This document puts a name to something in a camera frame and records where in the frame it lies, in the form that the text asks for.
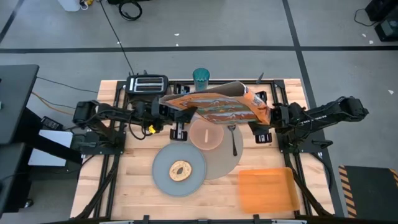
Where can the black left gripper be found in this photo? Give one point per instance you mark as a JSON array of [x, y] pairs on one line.
[[178, 132]]

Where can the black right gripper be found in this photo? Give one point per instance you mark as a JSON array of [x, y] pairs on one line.
[[280, 116]]

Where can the pink translucent bowl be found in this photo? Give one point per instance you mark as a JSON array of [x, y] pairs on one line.
[[206, 135]]

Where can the orange cereal box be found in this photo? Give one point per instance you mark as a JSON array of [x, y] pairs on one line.
[[224, 107]]

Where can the black spoon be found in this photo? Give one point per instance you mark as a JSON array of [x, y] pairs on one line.
[[234, 140]]

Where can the toasted bagel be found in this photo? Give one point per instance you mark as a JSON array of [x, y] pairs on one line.
[[180, 170]]

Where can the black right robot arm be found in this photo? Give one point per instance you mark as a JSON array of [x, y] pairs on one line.
[[323, 115]]

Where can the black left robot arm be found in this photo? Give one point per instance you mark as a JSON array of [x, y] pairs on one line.
[[105, 112]]

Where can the teal ribbed plastic cup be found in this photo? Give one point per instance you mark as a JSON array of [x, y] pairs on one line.
[[201, 77]]

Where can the black two-slot toaster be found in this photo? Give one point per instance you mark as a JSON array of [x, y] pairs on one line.
[[146, 84]]

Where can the tan round placemat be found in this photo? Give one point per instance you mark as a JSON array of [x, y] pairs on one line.
[[222, 161]]

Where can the grey round plate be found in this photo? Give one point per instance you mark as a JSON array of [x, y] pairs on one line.
[[161, 174]]

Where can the black mat with yellow stripes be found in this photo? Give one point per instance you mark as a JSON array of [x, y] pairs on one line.
[[370, 189]]

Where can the black power supply box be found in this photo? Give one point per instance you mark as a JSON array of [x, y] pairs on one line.
[[52, 123]]

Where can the white flat panel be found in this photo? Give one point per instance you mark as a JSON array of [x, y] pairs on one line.
[[46, 146]]

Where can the black equipment case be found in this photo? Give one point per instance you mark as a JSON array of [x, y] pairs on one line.
[[382, 9]]

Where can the white container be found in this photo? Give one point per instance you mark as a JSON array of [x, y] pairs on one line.
[[70, 4]]

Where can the black desk top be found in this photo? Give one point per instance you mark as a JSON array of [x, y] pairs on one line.
[[17, 99]]

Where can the black aluminium table frame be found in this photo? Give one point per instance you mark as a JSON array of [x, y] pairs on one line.
[[293, 174]]

